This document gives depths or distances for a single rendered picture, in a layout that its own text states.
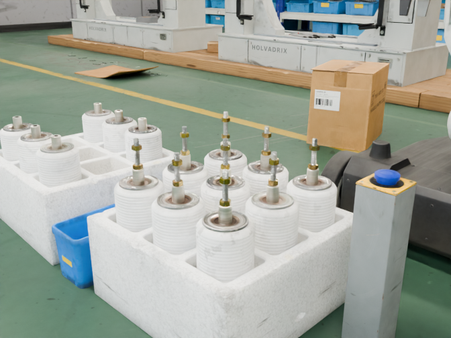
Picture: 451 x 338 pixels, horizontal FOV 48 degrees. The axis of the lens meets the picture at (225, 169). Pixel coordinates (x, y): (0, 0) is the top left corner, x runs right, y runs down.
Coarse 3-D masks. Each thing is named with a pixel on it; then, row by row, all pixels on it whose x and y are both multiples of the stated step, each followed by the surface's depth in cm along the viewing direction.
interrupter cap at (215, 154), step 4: (212, 152) 114; (216, 152) 114; (220, 152) 115; (232, 152) 114; (236, 152) 114; (240, 152) 114; (212, 156) 111; (216, 156) 111; (220, 156) 112; (232, 156) 112; (236, 156) 112; (240, 156) 111; (220, 160) 110; (228, 160) 110
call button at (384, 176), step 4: (376, 172) 81; (380, 172) 81; (384, 172) 81; (388, 172) 81; (392, 172) 81; (396, 172) 81; (376, 176) 80; (380, 176) 79; (384, 176) 79; (388, 176) 79; (392, 176) 79; (396, 176) 79; (400, 176) 80; (380, 180) 80; (384, 180) 79; (388, 180) 79; (392, 180) 79; (396, 180) 79; (384, 184) 80; (388, 184) 80; (392, 184) 80
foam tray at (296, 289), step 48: (96, 240) 100; (144, 240) 91; (336, 240) 94; (96, 288) 105; (144, 288) 91; (192, 288) 80; (240, 288) 77; (288, 288) 86; (336, 288) 99; (192, 336) 83; (240, 336) 80; (288, 336) 90
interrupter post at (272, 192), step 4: (268, 188) 88; (272, 188) 88; (276, 188) 88; (268, 192) 88; (272, 192) 88; (276, 192) 88; (268, 196) 89; (272, 196) 88; (276, 196) 88; (268, 200) 89; (272, 200) 89; (276, 200) 89
